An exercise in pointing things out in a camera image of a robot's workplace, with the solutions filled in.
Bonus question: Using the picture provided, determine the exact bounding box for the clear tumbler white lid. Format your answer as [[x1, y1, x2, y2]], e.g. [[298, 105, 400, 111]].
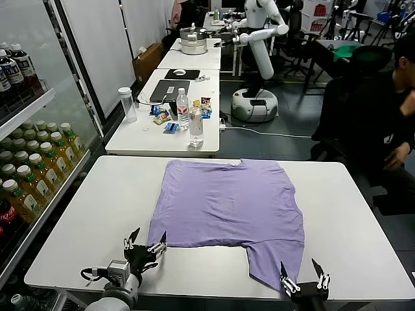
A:
[[117, 86, 138, 123]]

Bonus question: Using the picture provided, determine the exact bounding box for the white red-print display rack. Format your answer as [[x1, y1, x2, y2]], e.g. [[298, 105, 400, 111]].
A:
[[310, 0, 333, 33]]

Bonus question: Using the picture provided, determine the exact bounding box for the white humanoid robot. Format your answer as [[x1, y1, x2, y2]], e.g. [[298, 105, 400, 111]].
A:
[[213, 0, 289, 123]]

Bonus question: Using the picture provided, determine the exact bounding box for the dark bottle green white cap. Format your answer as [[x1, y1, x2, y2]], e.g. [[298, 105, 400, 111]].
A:
[[10, 293, 42, 311]]

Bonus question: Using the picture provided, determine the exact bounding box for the dark grey laptop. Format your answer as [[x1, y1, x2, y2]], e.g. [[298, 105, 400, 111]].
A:
[[149, 79, 191, 104]]

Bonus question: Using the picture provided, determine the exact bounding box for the black camera tripod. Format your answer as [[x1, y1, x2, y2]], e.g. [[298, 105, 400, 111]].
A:
[[320, 0, 344, 40], [369, 12, 399, 46]]

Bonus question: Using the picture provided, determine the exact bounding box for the person in black clothes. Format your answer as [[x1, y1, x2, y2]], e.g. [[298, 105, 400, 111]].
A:
[[311, 38, 415, 202]]

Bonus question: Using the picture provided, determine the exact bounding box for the silver cooking pot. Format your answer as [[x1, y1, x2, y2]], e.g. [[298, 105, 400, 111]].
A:
[[180, 23, 209, 55]]

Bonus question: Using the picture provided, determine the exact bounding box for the glass door drinks fridge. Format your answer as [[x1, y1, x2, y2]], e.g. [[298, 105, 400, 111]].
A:
[[0, 0, 108, 311]]

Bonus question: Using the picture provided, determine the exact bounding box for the green cloth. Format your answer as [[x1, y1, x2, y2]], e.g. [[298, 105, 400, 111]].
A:
[[334, 45, 362, 61]]

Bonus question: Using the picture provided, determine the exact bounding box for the black table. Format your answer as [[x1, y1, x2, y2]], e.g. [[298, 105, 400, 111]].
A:
[[313, 38, 364, 95]]

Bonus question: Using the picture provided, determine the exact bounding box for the clear bottle beige lid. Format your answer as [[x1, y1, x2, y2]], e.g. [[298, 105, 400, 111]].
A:
[[189, 105, 205, 148]]

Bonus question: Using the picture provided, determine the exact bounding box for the left wrist grey camera box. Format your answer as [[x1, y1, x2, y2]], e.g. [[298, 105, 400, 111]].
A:
[[106, 259, 130, 280]]

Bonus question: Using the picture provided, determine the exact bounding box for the white floor cable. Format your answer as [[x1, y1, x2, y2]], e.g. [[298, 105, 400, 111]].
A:
[[225, 124, 314, 139]]

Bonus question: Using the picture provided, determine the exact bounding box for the pink garment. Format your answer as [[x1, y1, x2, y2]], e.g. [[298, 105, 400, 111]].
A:
[[171, 0, 184, 30]]

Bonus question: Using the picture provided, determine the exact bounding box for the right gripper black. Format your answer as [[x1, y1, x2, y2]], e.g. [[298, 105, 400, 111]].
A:
[[279, 258, 332, 311]]

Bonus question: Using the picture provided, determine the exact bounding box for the black mouse pad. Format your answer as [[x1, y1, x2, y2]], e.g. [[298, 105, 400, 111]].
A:
[[164, 68, 199, 80]]

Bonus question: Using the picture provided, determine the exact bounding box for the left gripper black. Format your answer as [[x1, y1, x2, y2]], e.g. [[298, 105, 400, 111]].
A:
[[123, 226, 168, 277]]

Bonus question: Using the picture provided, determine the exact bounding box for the brown cardboard box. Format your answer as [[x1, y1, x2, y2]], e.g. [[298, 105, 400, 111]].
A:
[[132, 42, 166, 84]]

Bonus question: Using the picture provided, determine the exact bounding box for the dark tea bottle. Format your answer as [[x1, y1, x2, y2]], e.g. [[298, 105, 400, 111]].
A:
[[0, 48, 24, 101], [8, 43, 43, 97]]

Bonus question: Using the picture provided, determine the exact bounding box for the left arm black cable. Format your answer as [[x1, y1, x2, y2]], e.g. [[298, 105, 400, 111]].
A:
[[80, 267, 108, 282]]

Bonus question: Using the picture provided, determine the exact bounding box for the red label water bottle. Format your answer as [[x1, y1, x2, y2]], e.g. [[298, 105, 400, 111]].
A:
[[176, 87, 190, 132]]

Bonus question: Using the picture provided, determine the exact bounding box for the red label cola bottle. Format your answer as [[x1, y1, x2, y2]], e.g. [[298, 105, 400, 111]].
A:
[[0, 197, 23, 252]]

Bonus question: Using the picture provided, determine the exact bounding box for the purple t-shirt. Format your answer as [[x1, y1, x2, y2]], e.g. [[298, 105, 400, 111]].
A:
[[146, 158, 306, 292]]

